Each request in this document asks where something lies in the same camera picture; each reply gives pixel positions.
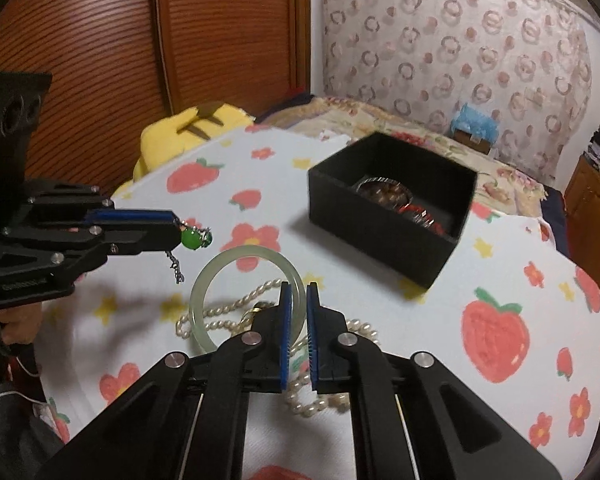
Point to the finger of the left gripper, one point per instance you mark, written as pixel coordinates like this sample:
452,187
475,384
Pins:
131,240
131,216

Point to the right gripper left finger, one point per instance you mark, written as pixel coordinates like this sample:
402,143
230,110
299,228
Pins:
285,314

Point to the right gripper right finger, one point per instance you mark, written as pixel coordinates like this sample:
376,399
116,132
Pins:
312,306

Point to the pale jade bangle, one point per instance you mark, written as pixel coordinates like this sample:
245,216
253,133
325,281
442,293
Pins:
192,326

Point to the silver cuff bangle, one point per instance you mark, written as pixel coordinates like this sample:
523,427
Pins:
389,193

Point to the black jewelry box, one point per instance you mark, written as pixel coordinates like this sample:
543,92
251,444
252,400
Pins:
419,240

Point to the left hand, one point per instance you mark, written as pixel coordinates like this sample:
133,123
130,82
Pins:
20,325

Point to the yellow plush toy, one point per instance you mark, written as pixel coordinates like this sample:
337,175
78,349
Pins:
170,137

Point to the wooden slatted wardrobe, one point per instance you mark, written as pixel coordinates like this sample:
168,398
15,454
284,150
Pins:
117,66

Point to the cardboard box blue bag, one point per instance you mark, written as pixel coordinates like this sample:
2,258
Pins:
475,130

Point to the patterned lace curtain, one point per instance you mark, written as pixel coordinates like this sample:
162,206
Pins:
523,63

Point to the wooden sideboard cabinet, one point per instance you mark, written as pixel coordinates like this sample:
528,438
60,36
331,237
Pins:
582,198

